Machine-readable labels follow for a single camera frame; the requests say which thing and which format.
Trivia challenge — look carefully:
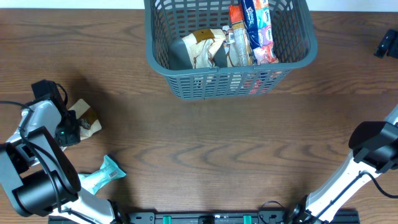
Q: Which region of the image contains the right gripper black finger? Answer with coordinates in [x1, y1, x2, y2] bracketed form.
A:
[387, 33, 398, 58]
[374, 29, 397, 58]

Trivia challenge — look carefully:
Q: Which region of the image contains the teal snack packet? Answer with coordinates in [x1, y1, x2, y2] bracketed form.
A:
[78, 155, 126, 195]

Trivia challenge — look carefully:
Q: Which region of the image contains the grey plastic lattice basket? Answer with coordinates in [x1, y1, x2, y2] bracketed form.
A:
[144, 0, 318, 100]

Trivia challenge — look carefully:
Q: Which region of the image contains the blue tissue pack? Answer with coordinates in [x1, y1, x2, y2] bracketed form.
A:
[241, 0, 279, 65]

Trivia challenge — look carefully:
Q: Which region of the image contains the orange cracker tube pack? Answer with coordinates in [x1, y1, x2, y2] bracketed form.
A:
[228, 5, 254, 69]

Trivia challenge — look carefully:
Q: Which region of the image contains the beige mushroom pouch brown label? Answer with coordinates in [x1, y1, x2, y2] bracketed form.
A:
[221, 25, 243, 91]

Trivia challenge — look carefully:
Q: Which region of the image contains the beige snack bag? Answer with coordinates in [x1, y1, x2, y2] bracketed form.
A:
[182, 29, 226, 68]

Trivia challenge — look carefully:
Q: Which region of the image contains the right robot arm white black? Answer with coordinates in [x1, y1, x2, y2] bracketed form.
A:
[283, 108, 397, 224]

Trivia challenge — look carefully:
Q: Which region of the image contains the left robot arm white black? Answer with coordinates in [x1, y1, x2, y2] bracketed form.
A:
[1, 80, 128, 223]

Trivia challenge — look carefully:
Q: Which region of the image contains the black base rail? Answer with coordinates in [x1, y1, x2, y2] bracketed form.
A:
[48, 200, 361, 224]

